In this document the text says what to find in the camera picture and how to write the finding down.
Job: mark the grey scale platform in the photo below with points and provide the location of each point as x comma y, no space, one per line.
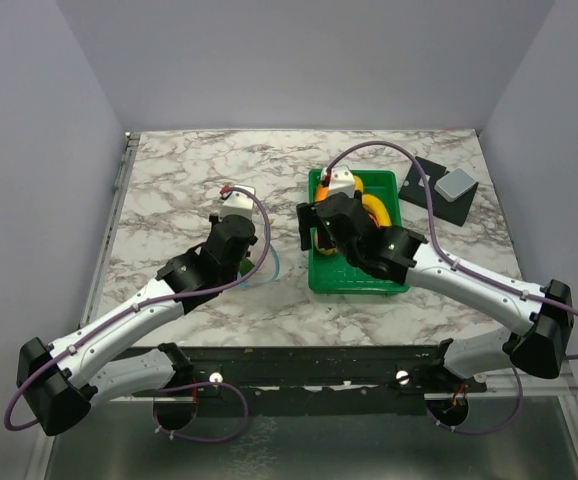
454,185

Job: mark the green avocado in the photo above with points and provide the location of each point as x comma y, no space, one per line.
246,265

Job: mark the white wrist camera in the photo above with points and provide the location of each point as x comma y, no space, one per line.
236,202
339,180

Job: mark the black scale base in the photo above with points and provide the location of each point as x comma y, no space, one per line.
413,191

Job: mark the red yellow mango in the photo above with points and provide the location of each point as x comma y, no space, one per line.
321,193

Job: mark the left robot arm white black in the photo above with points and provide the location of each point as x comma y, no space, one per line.
62,380

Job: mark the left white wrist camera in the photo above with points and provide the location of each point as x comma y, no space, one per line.
236,202

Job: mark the yellow lemon back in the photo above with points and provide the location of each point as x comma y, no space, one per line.
358,186

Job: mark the peach fruit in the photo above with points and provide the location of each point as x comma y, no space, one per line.
325,247

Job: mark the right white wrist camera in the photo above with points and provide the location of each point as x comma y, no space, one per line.
339,180

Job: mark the black mounting rail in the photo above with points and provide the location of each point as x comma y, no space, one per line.
307,381

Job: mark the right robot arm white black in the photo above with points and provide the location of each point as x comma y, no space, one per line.
536,321

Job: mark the green plastic bin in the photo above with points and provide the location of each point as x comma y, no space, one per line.
332,274

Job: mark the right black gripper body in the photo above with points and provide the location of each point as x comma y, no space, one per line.
325,239

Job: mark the yellow banana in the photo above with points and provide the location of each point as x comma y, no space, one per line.
377,210

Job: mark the clear zip top bag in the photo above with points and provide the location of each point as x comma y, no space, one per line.
265,271

